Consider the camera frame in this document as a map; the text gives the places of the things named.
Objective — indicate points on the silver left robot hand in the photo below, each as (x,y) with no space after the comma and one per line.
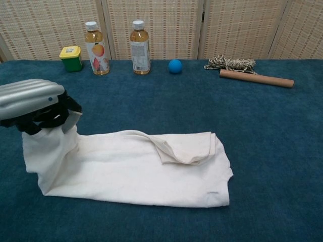
(25,98)

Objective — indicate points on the white T-shirt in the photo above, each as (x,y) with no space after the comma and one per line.
(126,174)

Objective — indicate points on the green jar with yellow lid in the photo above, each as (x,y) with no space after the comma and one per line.
(72,60)

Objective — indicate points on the tea bottle with fruit label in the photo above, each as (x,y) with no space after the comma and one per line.
(98,55)

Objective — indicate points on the tea bottle with text label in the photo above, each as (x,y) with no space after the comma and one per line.
(140,55)

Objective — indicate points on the blue table cloth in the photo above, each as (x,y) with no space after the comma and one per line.
(176,106)

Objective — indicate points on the blue ball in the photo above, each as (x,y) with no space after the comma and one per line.
(175,66)

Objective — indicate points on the woven bamboo folding screen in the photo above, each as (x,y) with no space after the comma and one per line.
(164,25)

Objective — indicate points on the brown cardboard tube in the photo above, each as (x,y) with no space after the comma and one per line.
(257,78)

